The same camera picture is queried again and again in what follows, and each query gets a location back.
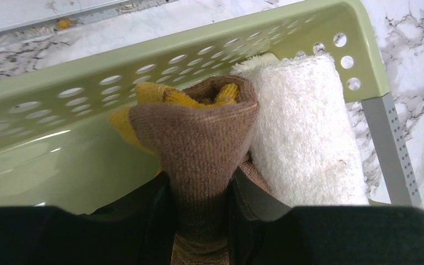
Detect white towel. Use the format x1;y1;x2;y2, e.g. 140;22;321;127
231;52;368;207

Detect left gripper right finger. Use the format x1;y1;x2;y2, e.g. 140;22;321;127
228;169;424;264

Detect yellow towel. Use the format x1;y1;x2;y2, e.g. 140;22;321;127
109;75;269;264

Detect green plastic basket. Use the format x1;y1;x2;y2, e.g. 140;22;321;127
0;1;421;213

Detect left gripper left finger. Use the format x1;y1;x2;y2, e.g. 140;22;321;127
0;173;176;264

